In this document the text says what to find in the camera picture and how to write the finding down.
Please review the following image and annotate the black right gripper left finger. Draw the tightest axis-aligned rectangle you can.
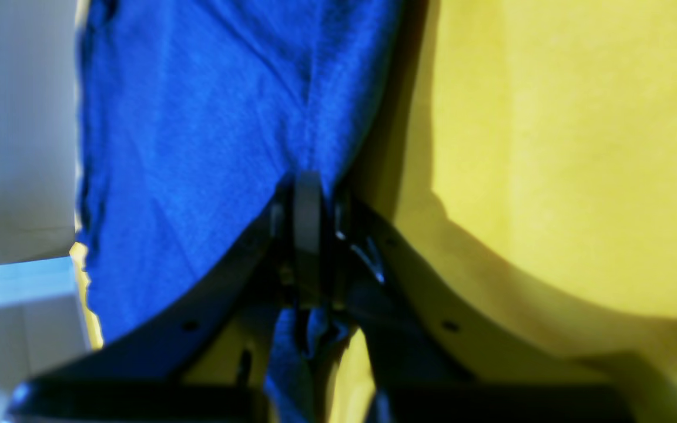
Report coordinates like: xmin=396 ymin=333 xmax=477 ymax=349
xmin=9 ymin=172 xmax=323 ymax=422

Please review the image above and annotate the beige cardboard box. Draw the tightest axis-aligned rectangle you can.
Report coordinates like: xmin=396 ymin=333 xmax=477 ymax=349
xmin=0 ymin=1 xmax=79 ymax=264

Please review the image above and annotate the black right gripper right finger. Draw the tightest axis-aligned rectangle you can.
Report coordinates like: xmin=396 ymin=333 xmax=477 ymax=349
xmin=333 ymin=194 xmax=636 ymax=422

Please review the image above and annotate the yellow table cloth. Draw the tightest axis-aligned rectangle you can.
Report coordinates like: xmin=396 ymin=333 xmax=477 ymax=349
xmin=344 ymin=1 xmax=677 ymax=422

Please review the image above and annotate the blue long-sleeve shirt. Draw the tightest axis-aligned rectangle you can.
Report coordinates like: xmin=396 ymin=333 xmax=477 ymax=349
xmin=77 ymin=0 xmax=404 ymax=423

